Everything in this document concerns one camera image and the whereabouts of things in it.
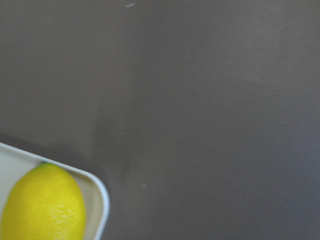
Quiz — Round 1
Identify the yellow lemon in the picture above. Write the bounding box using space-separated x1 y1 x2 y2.
0 163 86 240

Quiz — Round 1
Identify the beige rectangular tray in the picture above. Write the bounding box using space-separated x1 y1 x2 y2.
0 143 110 240

